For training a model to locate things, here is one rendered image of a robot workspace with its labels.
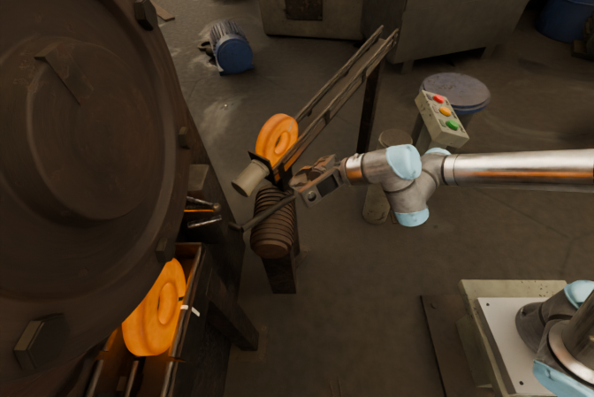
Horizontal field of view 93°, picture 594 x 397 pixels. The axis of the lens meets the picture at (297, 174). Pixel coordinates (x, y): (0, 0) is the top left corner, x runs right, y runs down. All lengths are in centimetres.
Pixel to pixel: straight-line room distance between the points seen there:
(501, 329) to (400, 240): 56
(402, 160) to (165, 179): 45
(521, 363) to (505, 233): 75
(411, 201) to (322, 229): 82
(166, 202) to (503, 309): 98
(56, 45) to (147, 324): 41
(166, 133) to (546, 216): 175
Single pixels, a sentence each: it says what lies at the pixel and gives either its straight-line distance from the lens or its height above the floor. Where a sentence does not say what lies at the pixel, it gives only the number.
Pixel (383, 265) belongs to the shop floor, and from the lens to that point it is 138.
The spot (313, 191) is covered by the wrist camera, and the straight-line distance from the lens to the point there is 67.
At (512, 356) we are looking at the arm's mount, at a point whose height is 34.
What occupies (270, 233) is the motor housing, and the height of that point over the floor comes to 53.
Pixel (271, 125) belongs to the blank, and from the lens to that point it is 73.
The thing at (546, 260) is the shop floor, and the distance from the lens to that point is 169.
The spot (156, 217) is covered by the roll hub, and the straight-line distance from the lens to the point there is 30.
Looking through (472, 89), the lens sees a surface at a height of 43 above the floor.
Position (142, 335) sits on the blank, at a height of 78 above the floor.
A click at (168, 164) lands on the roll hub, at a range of 32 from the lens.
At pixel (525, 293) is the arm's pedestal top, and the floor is 30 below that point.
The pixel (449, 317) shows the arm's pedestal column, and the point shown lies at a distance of 136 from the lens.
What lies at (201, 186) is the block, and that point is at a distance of 61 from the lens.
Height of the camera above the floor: 124
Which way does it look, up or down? 49 degrees down
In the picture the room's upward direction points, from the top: 5 degrees counter-clockwise
